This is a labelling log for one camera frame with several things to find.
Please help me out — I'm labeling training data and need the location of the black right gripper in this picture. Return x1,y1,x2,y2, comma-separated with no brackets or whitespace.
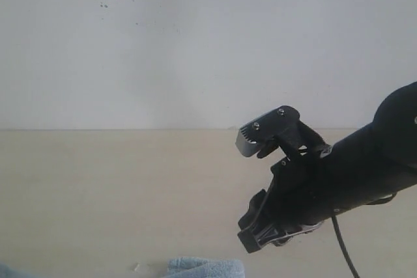
237,157,336,253

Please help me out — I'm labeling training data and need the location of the light blue fluffy towel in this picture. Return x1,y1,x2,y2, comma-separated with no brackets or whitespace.
0,256,245,278

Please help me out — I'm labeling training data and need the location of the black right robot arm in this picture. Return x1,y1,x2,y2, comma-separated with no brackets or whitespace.
236,83,416,253

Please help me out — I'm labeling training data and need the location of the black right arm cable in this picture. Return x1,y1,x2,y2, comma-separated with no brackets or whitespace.
331,192,398,278

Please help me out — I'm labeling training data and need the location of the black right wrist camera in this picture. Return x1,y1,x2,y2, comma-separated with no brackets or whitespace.
235,105,332,160

